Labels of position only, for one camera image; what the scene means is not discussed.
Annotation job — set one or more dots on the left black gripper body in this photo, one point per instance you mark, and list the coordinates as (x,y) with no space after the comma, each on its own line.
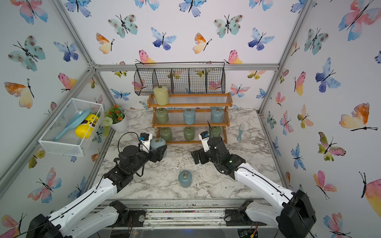
(144,158)

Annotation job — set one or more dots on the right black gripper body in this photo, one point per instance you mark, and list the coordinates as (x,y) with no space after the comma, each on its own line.
(206,157)

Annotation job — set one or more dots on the light blue canister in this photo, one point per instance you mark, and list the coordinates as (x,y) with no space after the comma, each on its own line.
(156,143)

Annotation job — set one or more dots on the green canister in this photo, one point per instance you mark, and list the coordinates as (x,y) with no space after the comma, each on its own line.
(215,131)
(166,134)
(189,133)
(162,115)

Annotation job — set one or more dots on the yellow tea canister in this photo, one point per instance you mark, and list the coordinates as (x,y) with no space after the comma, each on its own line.
(161,95)

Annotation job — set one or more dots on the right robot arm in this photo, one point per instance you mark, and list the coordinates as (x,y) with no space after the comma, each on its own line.
(291,212)

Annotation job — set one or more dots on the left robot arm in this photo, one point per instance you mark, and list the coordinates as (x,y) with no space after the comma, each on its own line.
(74,221)

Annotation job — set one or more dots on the wooden three-tier shelf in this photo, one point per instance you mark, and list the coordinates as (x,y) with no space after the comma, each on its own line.
(202,104)

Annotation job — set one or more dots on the light blue brush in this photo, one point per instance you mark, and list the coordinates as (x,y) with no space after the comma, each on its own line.
(241,130)

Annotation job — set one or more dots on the potted flower plant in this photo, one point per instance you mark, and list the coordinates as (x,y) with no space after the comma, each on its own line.
(116,119)

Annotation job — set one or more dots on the yellow toy bottle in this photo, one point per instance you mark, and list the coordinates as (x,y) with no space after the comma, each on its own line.
(85,129)

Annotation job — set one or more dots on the teal dustpan scoop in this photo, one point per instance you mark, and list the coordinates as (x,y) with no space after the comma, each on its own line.
(74,122)

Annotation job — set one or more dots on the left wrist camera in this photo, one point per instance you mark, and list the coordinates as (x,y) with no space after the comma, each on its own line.
(145,139)

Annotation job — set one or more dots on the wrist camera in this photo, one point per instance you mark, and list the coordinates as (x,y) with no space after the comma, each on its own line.
(204,138)
(145,139)

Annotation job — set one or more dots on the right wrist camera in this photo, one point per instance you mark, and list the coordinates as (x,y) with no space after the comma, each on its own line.
(204,138)

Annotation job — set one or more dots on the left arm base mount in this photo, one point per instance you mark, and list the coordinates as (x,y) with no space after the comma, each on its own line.
(128,218)

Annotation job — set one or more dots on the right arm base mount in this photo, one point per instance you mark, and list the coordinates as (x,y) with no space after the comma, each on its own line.
(238,217)

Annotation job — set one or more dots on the black wire basket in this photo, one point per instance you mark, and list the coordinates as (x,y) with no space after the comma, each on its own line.
(180,77)

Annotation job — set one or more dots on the white wire basket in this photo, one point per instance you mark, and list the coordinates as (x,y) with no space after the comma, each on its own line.
(70,144)

